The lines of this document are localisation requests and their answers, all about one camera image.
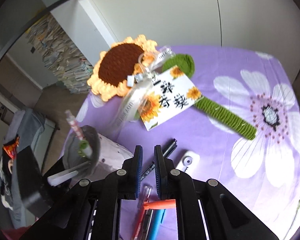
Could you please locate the pink checked bunny pen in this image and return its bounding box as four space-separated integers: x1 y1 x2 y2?
65 109 85 141

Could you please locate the grey sofa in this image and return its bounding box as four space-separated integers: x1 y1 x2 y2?
0 108 56 230

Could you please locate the grey perforated pen holder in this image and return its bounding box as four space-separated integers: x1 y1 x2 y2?
63 125 133 181

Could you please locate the purple floral tablecloth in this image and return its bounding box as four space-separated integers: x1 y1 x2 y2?
57 45 300 240

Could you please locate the white bookshelf cabinet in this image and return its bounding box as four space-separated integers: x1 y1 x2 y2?
52 0 300 81

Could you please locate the orange utility knife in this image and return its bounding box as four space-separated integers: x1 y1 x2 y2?
143 199 176 210

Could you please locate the white ribbon bow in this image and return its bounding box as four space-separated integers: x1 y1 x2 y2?
110 46 175 131

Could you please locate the crocheted sunflower with green stem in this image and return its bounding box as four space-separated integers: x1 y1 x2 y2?
87 35 256 140

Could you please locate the white sunflower greeting card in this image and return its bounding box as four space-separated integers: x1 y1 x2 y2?
139 65 202 131

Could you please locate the stack of papers and books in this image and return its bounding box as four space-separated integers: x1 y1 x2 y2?
25 14 93 94

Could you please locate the white correction tape dispenser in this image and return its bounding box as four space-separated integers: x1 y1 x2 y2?
176 151 200 174

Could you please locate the blue pen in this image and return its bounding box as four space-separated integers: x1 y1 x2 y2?
146 209 166 240

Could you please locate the black pen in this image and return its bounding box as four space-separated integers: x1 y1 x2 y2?
141 138 178 181

